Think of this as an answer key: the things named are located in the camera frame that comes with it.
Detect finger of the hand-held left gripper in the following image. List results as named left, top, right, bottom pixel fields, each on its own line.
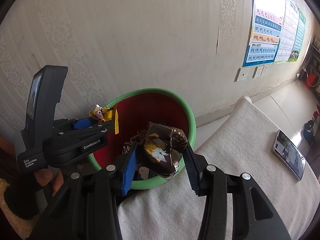
left=82, top=121, right=115, bottom=137
left=71, top=117, right=100, bottom=130

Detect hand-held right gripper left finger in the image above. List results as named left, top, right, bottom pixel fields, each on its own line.
left=32, top=142, right=138, bottom=240

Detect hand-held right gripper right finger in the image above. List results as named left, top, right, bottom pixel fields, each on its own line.
left=182, top=144, right=292, bottom=240

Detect golden yellow zigzag wrapper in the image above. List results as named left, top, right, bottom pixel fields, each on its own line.
left=89, top=104, right=119, bottom=135

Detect dark brown wrapper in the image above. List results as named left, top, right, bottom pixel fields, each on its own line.
left=130, top=122, right=188, bottom=179

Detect red trash bin green rim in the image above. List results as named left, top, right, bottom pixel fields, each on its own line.
left=87, top=88, right=197, bottom=190

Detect person's left forearm tan sleeve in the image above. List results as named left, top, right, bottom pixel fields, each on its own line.
left=0, top=179, right=38, bottom=240

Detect person's left hand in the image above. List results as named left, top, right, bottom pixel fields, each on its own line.
left=5, top=169, right=65, bottom=218

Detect brown wooden furniture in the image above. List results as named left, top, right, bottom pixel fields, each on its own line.
left=0, top=134, right=15, bottom=155

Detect smartphone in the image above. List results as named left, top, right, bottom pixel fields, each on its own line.
left=272, top=129, right=307, bottom=181

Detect black shoes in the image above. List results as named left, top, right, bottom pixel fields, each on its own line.
left=303, top=120, right=316, bottom=145

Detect red bucket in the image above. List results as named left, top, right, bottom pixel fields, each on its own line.
left=304, top=72, right=317, bottom=88

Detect metal shelf rack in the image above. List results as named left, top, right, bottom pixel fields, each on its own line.
left=301, top=36, right=320, bottom=95

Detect white round-hole wall socket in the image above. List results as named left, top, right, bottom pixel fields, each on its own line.
left=234, top=67, right=250, bottom=82

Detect blue bordered wall poster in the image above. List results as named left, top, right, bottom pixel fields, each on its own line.
left=242, top=0, right=287, bottom=68

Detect white grid wall poster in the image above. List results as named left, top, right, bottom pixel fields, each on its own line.
left=274, top=0, right=300, bottom=64

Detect green wall poster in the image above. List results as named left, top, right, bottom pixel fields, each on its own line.
left=287, top=12, right=307, bottom=62

